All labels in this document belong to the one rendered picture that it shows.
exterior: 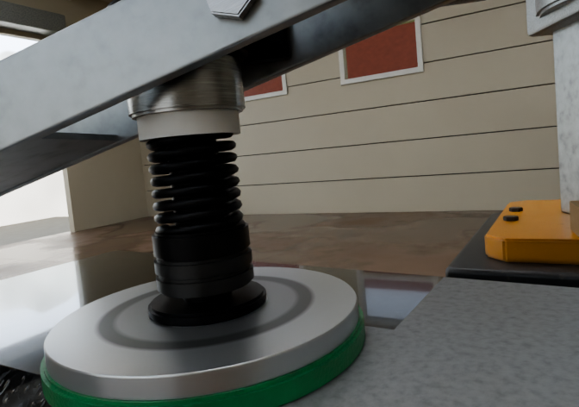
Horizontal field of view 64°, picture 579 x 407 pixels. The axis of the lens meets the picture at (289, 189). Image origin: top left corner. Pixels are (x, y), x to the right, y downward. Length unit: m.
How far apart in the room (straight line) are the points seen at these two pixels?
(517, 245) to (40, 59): 0.74
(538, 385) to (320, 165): 6.83
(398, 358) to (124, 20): 0.26
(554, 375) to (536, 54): 6.17
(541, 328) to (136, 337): 0.26
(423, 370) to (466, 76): 6.22
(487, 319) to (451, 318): 0.02
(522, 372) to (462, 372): 0.03
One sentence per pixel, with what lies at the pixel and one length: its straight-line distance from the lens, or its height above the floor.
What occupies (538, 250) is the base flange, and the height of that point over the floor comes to 0.76.
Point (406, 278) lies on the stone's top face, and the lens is 0.47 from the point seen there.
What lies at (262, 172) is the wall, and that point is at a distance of 7.61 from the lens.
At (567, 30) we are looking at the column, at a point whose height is 1.14.
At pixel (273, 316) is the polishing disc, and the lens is 0.31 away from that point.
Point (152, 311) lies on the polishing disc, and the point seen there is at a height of 0.86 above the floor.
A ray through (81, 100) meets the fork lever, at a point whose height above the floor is 1.00.
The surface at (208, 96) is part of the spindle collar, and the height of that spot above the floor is 0.99.
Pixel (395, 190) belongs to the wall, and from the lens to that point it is 6.68.
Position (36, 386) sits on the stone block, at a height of 0.82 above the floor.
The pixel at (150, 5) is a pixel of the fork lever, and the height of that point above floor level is 1.04.
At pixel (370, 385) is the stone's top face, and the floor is 0.82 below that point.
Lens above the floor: 0.95
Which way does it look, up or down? 4 degrees down
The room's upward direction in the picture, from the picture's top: 5 degrees counter-clockwise
